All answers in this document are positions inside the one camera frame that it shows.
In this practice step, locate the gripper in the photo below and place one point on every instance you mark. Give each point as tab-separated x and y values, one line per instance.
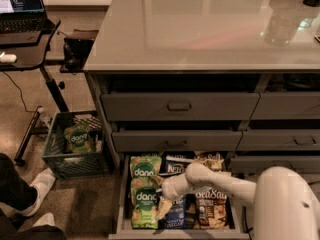
173	188

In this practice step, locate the blue kettle chip bag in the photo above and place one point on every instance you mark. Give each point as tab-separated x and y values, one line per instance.
175	218
175	163

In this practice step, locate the grey bottom right drawer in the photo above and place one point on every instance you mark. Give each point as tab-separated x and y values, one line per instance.
256	164

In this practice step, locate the grey cabinet with glossy top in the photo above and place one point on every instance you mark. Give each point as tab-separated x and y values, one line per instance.
220	46

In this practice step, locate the black laptop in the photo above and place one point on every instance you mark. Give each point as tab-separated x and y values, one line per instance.
21	21

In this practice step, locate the open bottom grey drawer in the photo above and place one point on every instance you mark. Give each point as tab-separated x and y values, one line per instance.
124	230

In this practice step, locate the front blue kettle chip bag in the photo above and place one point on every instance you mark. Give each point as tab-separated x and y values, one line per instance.
175	218

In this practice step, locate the white computer mouse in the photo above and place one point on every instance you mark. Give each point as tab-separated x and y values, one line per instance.
7	58

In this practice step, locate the black clamp device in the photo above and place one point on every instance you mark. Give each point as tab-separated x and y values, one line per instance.
77	47

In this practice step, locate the green dang chip bag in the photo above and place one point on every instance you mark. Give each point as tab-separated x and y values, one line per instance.
144	166
145	202

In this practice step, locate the front brown sea salt bag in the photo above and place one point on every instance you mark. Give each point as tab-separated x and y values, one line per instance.
211	212

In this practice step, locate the brown sea salt bag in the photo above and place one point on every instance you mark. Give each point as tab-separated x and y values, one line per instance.
211	212
211	160

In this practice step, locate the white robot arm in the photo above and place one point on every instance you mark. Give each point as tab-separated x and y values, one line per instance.
284	205

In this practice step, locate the green plastic crate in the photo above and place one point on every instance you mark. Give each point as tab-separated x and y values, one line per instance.
67	165

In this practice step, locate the rear brown sea salt bag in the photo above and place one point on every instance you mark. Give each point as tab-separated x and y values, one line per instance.
211	160

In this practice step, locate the person's black trouser leg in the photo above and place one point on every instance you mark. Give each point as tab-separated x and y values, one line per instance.
9	183

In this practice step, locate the green dang bag in crate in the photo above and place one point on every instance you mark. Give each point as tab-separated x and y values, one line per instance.
79	139

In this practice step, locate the grey middle left drawer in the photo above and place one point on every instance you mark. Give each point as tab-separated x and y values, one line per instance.
176	140

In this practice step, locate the grey middle right drawer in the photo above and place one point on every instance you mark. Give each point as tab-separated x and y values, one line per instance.
280	140

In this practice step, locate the person's white sock foot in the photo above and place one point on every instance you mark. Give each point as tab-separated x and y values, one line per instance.
30	197

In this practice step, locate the grey top left drawer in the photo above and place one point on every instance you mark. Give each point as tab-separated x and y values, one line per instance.
178	106

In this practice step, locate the grey top right drawer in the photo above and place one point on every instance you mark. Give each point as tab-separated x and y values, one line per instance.
288	105

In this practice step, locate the black laptop stand desk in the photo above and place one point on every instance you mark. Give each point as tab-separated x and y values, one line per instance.
32	58

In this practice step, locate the rear blue kettle chip bag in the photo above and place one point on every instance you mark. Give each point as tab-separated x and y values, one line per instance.
175	163

